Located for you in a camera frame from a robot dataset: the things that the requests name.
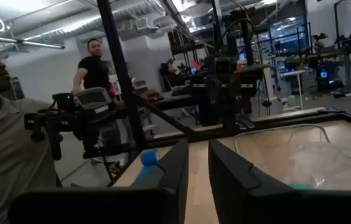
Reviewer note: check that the clear plastic zip bag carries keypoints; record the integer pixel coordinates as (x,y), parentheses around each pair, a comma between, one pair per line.
(334,168)

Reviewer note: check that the overhead LED light bar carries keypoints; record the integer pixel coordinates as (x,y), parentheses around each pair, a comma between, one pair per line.
(23,42)

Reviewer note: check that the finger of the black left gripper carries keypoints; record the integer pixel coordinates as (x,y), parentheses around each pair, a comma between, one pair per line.
(208,105)
(230,109)

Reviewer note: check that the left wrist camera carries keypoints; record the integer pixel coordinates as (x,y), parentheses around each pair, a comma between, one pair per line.
(225,65)

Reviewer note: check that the silver ceiling duct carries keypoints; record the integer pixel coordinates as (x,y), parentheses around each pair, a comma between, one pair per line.
(69,26)

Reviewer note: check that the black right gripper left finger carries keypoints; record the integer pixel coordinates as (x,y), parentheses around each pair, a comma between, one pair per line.
(175,174)

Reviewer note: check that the blue block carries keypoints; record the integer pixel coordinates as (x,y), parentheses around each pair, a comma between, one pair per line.
(149,157)

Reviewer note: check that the black robot workstation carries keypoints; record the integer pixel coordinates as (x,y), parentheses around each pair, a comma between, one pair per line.
(334,46)

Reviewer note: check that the black device on stand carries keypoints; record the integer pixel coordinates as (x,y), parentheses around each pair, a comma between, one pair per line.
(57,124)

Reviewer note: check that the teal small block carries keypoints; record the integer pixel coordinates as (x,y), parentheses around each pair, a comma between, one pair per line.
(300,186)

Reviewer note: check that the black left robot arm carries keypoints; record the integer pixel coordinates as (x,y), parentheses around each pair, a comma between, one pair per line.
(247,40)

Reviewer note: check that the person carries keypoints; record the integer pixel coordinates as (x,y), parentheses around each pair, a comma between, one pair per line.
(172,74)
(7,140)
(94,71)

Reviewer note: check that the clear plastic bin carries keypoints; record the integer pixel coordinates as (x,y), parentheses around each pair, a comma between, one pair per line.
(256,146)

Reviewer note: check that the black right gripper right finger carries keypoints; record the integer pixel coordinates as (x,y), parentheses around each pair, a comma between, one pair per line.
(241,193)

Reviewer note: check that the white side table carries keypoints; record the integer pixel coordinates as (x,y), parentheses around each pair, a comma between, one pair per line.
(292,73)

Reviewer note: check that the black aluminium table frame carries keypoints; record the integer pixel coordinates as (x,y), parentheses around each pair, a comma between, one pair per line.
(122,77)

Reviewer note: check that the grey box with label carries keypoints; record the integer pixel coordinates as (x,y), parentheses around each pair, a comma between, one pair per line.
(93,99)

